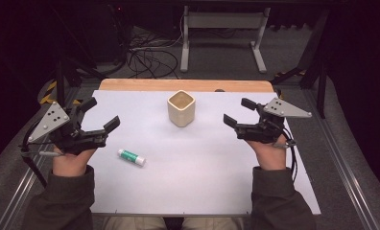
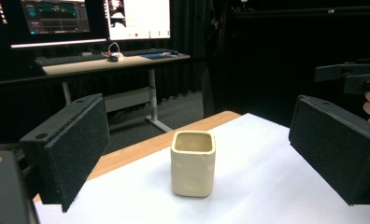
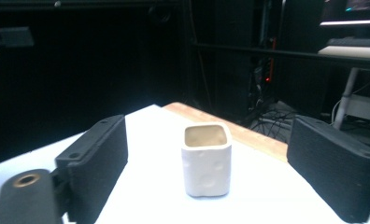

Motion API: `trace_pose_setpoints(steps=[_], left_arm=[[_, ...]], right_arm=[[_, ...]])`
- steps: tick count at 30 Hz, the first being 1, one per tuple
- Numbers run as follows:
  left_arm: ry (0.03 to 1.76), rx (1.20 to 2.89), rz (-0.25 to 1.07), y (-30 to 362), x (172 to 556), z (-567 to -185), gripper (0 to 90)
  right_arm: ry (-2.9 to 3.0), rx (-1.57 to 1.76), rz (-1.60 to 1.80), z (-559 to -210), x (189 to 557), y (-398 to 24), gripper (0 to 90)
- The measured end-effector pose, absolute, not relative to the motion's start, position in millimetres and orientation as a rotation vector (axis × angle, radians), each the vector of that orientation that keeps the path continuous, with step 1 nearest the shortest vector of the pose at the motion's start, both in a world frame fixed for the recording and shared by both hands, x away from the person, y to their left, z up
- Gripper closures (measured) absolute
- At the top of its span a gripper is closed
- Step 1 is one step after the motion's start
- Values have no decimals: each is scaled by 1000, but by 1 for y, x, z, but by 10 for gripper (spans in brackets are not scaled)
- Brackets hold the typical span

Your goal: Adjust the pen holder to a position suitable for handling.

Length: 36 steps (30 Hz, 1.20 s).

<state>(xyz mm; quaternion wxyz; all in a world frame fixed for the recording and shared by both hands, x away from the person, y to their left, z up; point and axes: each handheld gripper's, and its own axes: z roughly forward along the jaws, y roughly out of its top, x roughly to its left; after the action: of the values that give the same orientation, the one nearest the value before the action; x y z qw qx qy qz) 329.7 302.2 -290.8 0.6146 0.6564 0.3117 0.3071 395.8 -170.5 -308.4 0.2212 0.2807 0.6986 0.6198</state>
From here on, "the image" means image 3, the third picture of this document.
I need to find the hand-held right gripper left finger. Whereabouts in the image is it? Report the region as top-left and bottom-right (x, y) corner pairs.
(54, 114), (129, 224)

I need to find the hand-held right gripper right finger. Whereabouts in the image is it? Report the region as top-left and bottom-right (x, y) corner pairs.
(286, 114), (370, 224)

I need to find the white square ceramic cup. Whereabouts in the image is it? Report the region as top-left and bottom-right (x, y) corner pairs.
(180, 121), (233, 199)

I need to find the white metal stand leg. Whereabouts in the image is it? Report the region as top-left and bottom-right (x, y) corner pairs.
(333, 67), (361, 131)

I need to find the white desk shelf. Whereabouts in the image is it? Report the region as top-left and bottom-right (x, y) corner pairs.
(317, 45), (370, 61)

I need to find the device with red light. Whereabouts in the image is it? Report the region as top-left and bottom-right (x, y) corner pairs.
(262, 36), (278, 84)

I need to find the dark keyboard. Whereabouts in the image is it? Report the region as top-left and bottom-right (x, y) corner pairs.
(326, 36), (370, 49)

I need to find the computer monitor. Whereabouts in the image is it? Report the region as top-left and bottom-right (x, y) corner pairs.
(319, 0), (370, 28)

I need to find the tangle of black cables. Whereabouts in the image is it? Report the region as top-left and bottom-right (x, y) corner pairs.
(248, 101), (300, 143)

